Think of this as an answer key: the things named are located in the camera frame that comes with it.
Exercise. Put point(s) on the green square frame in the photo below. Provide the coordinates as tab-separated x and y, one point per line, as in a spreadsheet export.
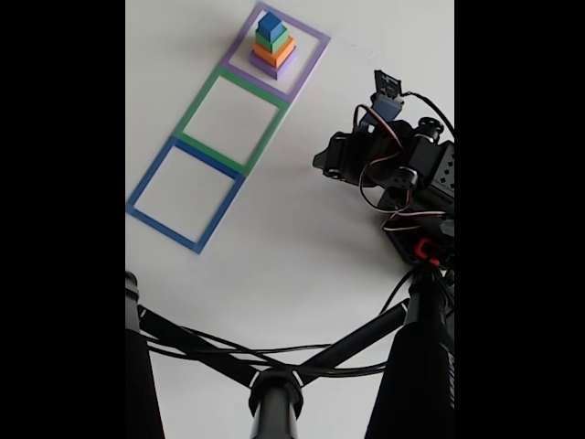
202	103

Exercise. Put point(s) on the small blue cube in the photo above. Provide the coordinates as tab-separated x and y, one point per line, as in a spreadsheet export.
269	23

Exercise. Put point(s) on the blue square frame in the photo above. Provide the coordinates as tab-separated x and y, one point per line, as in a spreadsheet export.
164	230

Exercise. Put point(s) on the green cube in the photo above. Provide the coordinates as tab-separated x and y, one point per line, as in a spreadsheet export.
269	42

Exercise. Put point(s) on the purple flat block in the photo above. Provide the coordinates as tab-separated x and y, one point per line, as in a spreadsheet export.
283	71

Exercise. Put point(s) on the red table clamp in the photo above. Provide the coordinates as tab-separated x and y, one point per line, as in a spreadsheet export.
420	249

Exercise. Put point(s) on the purple square frame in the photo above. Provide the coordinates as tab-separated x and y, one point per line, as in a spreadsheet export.
235	55

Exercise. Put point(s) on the black camera tripod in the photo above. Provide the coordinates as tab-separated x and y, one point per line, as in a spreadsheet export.
274	402

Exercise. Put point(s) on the orange flat block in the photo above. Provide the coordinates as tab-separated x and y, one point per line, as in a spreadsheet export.
279	56

